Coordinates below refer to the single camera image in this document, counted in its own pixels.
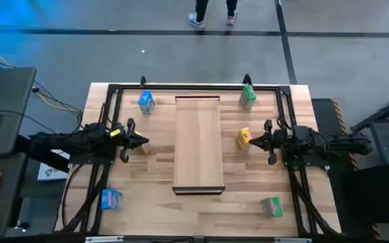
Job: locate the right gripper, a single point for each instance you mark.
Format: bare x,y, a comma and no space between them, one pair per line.
275,140

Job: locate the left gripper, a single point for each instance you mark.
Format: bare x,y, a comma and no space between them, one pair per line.
123,140

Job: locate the yellow cereal box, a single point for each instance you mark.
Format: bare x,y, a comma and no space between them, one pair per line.
146,148
244,138

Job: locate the blue cereal box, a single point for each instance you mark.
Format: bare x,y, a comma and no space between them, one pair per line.
110,200
146,101

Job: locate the green cereal box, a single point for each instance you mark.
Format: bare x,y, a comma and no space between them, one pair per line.
271,206
248,96

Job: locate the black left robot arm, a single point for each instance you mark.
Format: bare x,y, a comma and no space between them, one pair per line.
73,141

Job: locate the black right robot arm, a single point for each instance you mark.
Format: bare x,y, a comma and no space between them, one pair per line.
316,141

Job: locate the black clamp knob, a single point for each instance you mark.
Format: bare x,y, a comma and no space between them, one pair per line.
247,80
142,81

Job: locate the black mat hazard stripes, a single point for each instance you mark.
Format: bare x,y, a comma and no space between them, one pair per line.
323,111

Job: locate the white printed box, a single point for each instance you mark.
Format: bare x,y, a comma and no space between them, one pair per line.
51,172

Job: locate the black cabinet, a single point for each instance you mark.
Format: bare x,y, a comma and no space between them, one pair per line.
377,192

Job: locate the grey desk top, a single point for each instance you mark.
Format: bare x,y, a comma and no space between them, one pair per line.
12,195
8,101

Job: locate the person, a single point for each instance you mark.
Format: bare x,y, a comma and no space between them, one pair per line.
199,10

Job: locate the desk caster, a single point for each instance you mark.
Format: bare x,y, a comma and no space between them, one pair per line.
22,225

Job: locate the black aluminium table frame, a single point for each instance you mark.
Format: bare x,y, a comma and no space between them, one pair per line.
198,87

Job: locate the silver metal bracket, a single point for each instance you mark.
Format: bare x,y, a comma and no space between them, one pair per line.
103,239
292,240

